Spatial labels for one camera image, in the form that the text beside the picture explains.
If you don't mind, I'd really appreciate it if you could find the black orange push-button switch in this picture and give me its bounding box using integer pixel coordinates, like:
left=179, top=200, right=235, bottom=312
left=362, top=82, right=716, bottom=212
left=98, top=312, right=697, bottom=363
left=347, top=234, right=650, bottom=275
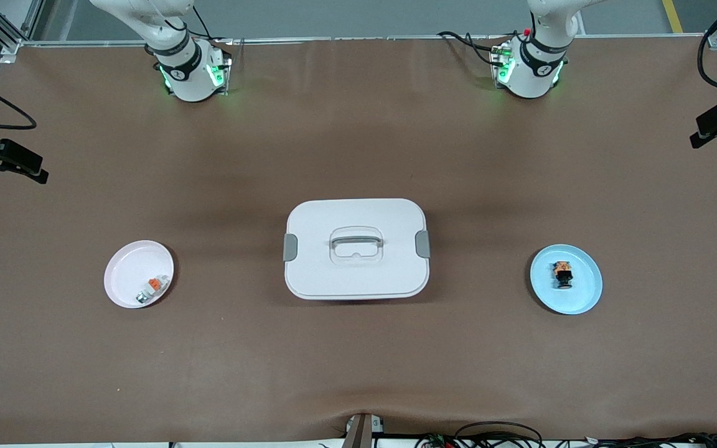
left=551, top=260, right=575, bottom=290

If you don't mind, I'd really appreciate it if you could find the pale lidded storage box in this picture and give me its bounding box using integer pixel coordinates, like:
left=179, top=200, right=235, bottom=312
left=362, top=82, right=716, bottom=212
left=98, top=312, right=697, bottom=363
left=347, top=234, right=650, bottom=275
left=283, top=198, right=432, bottom=301

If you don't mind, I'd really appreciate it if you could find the pale pink round plate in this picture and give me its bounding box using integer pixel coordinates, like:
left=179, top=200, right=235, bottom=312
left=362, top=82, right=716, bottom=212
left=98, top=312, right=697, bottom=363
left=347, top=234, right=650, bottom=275
left=103, top=240, right=175, bottom=310

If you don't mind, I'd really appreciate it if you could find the light blue round plate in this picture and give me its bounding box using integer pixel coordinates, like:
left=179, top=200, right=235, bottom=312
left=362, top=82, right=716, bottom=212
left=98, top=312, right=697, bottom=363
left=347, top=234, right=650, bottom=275
left=530, top=243, right=604, bottom=315

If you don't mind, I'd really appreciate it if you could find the white orange push-button switch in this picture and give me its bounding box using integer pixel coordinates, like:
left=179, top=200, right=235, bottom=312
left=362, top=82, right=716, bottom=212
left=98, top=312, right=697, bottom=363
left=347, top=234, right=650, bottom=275
left=136, top=275, right=170, bottom=306

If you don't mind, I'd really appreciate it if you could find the black base cable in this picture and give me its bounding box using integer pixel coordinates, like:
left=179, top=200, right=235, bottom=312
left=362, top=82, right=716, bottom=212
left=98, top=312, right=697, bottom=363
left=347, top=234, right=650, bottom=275
left=438, top=31, right=504, bottom=66
left=192, top=5, right=217, bottom=41

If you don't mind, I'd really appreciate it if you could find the black cable bundle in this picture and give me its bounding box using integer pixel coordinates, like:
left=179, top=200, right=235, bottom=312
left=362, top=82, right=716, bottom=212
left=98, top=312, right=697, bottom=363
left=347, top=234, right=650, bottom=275
left=415, top=421, right=717, bottom=448

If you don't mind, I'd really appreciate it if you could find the aluminium table edge rail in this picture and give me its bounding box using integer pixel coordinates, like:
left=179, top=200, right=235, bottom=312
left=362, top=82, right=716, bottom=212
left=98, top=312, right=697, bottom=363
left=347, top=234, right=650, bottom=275
left=0, top=34, right=717, bottom=49

